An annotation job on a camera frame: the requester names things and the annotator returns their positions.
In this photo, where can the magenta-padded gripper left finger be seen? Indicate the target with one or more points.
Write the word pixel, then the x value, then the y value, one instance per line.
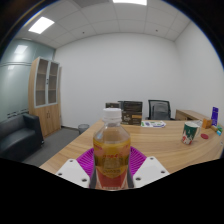
pixel 71 170

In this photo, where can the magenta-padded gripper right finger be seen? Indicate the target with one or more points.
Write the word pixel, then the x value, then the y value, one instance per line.
pixel 150 170

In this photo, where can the amber drink bottle white cap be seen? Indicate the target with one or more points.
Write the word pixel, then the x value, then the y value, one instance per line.
pixel 111 153

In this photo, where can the grey waste bin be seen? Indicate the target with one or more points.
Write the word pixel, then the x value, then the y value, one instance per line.
pixel 83 129

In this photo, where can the white printed pamphlet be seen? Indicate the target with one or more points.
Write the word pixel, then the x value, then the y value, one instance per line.
pixel 153 124

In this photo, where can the green christmas mug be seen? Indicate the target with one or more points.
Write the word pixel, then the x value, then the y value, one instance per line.
pixel 189 133

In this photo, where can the wooden glass-door cabinet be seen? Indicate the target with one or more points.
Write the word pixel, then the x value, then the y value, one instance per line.
pixel 46 116

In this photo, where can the grey mesh office chair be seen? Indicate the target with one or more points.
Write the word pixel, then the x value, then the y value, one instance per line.
pixel 160 110

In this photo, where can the black and brown carton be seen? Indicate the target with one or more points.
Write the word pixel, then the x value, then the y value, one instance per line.
pixel 132 111

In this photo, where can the black leather sofa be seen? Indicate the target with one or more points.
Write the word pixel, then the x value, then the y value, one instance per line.
pixel 18 136

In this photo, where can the wooden side desk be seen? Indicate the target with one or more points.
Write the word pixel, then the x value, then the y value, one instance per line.
pixel 190 115

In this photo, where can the orange cardboard box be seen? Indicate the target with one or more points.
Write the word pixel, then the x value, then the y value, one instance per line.
pixel 207 123

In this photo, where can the small light blue packet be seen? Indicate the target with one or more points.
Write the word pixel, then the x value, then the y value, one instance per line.
pixel 219 132

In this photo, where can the purple upright box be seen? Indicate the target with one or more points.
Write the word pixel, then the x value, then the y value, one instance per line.
pixel 215 116

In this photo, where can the rectangular ceiling light panel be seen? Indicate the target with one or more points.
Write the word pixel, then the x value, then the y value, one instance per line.
pixel 41 25
pixel 130 1

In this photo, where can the ceiling air vent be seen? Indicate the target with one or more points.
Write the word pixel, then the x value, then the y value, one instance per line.
pixel 90 2

